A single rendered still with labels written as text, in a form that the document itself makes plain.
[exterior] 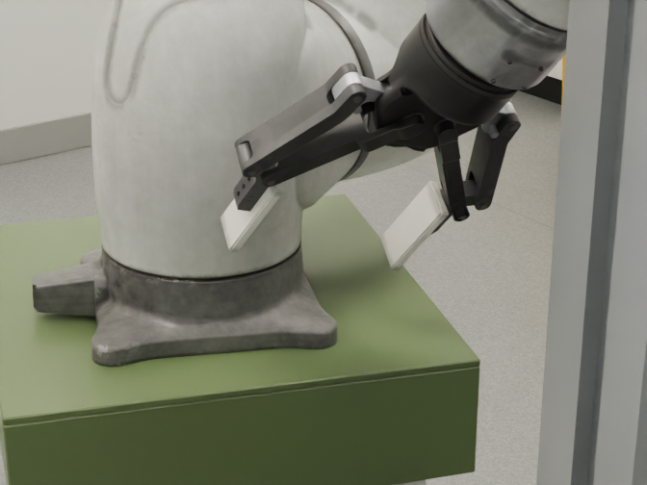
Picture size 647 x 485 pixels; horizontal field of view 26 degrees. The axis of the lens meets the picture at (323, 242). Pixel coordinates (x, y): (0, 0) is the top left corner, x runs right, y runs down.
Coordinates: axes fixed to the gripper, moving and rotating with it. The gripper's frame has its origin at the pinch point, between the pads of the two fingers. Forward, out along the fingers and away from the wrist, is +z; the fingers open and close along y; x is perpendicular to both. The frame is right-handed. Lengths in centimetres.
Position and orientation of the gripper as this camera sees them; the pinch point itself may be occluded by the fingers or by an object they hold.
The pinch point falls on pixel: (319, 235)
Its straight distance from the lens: 99.5
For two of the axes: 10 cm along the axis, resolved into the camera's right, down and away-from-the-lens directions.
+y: 8.4, 1.0, 5.4
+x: -2.5, -8.1, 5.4
